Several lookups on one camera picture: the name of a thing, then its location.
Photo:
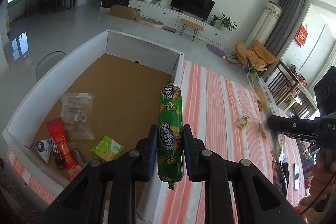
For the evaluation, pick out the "green sausage snack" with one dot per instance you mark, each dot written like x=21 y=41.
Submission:
x=170 y=147

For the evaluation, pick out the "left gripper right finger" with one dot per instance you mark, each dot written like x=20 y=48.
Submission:
x=235 y=192

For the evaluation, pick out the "red snack packet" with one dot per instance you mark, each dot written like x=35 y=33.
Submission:
x=58 y=134

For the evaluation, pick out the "white standing air conditioner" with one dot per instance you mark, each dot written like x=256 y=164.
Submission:
x=265 y=25

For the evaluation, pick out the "round beige pet bed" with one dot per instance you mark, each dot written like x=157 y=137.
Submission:
x=149 y=22

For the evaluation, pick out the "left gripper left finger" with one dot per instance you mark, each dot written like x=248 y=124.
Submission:
x=84 y=199

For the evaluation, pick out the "bread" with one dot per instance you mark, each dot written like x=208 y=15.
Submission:
x=262 y=120

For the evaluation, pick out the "green potted plant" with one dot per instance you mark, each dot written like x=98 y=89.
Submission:
x=227 y=23

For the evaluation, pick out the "light green snack packet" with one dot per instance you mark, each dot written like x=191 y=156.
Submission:
x=107 y=149

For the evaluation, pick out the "dark biscuit stack packet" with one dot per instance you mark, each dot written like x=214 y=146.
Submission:
x=77 y=154

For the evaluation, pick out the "purple round mat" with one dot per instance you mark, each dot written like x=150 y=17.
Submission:
x=216 y=51

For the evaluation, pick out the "striped orange white tablecloth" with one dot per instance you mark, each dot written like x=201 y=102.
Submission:
x=223 y=134

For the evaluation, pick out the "orange lounge chair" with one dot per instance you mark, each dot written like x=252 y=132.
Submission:
x=258 y=55

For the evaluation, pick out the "small wooden bench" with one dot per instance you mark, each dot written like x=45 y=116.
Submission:
x=197 y=27

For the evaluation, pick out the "small potted plant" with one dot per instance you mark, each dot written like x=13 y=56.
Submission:
x=214 y=19

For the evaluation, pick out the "person right hand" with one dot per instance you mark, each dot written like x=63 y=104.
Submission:
x=320 y=174

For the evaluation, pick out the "brown cardboard box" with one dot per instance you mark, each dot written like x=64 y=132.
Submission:
x=124 y=12

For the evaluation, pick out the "wooden dining table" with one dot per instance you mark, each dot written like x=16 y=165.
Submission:
x=309 y=106

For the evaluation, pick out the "clear bag brown crackers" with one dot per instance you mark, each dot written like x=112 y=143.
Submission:
x=76 y=108

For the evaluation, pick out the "brown chocolate bar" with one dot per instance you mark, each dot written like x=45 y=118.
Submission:
x=59 y=162

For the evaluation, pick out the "white cardboard box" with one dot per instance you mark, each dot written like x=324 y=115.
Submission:
x=125 y=46

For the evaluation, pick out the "red wall decoration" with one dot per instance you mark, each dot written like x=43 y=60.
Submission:
x=300 y=36

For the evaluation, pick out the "grey curtain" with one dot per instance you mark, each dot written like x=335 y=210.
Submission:
x=291 y=10

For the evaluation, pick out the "smartphone on table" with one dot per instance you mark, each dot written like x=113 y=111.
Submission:
x=296 y=176

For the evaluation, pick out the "dark wooden dining chair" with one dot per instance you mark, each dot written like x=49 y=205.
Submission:
x=282 y=83

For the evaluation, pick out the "cream green wafer packet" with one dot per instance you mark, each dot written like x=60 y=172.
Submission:
x=243 y=122

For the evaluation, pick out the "grey white triangular packet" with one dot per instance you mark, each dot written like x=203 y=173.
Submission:
x=43 y=148

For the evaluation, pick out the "white tv cabinet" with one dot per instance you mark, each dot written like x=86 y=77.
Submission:
x=172 y=18

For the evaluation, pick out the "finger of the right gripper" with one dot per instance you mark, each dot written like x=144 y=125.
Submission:
x=301 y=129

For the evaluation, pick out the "black television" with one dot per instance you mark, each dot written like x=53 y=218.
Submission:
x=199 y=8

